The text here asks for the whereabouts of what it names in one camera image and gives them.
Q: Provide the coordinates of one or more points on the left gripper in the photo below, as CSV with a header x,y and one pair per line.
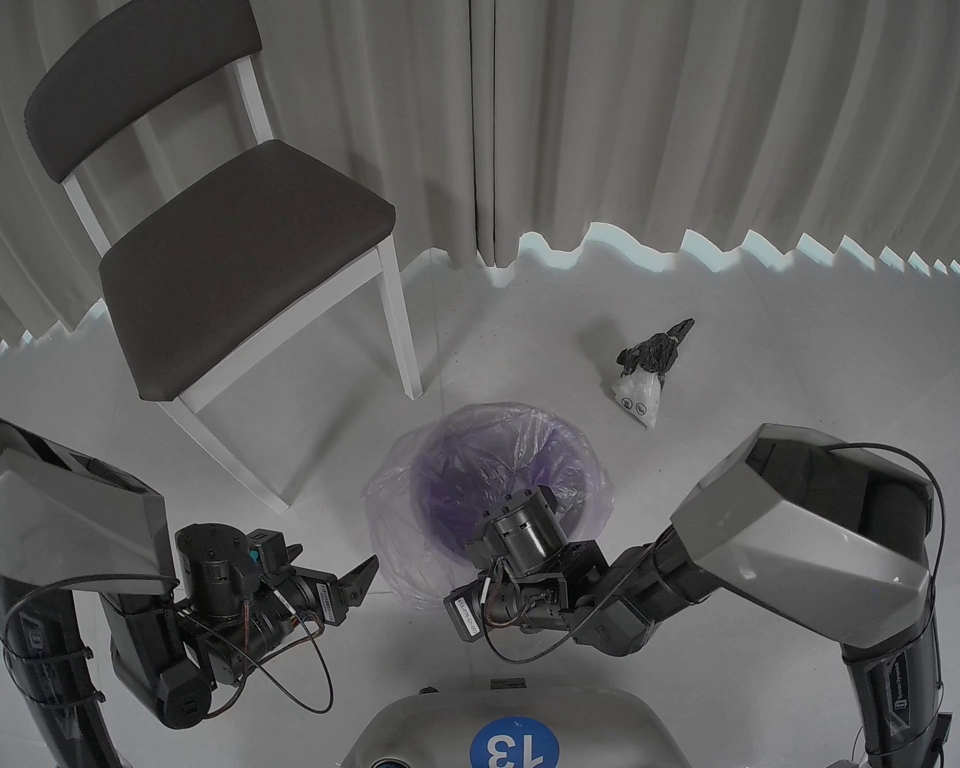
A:
x,y
285,619

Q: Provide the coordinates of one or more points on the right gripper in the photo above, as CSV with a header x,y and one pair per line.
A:
x,y
517,606

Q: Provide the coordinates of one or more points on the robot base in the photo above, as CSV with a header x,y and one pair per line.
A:
x,y
517,727

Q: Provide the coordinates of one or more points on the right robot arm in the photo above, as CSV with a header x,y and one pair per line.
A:
x,y
810,525

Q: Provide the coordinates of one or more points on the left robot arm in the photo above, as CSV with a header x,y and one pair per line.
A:
x,y
75,502

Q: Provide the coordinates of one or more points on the white trash bin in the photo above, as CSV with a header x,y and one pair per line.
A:
x,y
390,540

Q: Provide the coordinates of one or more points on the purple plastic bag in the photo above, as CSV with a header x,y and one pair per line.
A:
x,y
480,450

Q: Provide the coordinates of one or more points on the crumpled black plastic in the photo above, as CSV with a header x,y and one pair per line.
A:
x,y
654,351

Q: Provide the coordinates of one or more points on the clear printed wrapper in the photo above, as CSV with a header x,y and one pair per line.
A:
x,y
640,397

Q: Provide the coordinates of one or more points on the white chair dark grey seat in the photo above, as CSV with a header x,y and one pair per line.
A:
x,y
225,247

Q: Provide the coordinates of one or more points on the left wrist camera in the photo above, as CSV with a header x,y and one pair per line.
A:
x,y
274,553

